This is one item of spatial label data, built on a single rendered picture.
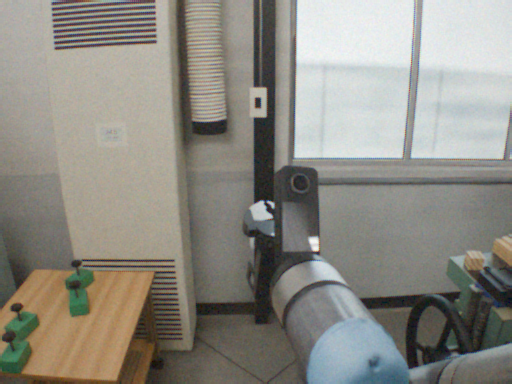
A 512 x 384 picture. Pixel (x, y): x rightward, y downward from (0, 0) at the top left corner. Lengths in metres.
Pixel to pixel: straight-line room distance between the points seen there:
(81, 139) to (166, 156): 0.36
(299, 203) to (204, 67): 1.35
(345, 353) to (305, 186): 0.21
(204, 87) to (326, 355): 1.54
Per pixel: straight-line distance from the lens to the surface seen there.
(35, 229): 2.42
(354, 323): 0.33
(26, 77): 2.20
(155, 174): 1.76
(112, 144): 1.77
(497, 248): 1.33
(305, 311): 0.36
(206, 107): 1.78
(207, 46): 1.76
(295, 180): 0.45
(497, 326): 0.95
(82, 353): 1.48
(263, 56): 1.86
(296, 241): 0.44
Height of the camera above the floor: 1.45
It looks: 21 degrees down
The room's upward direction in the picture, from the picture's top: straight up
